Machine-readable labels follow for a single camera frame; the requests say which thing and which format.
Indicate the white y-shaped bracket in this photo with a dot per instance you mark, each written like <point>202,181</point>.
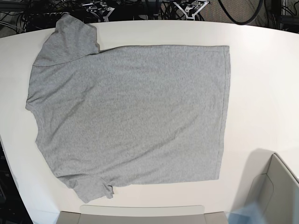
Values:
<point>101,14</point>
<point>191,9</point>

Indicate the beige bin right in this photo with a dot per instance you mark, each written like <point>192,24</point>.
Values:
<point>277,193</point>

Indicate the grey T-shirt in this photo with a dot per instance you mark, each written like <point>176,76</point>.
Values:
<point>127,115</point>

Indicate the beige bin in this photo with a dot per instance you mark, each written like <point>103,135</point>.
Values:
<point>277,193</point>
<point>90,214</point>

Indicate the beige bin bottom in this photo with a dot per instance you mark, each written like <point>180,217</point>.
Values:
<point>90,214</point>

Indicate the white Y-shaped bracket left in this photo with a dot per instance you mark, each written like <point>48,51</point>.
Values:
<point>101,14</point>

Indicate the white Y-shaped bracket right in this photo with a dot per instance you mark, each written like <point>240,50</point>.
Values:
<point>191,9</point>

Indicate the blue blurred object corner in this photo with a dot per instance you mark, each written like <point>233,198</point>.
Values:
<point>249,214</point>

